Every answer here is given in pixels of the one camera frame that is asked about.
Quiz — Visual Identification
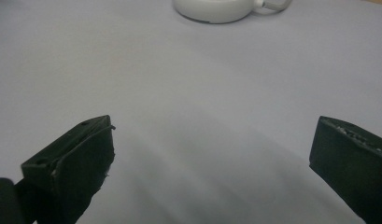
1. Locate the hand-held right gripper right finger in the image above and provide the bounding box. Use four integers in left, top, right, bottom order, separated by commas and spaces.
308, 115, 382, 224

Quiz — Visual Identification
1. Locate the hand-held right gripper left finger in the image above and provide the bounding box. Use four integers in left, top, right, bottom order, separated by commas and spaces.
14, 114, 117, 224

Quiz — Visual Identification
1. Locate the white cup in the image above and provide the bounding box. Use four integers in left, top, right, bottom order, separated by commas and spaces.
172, 0, 293, 25

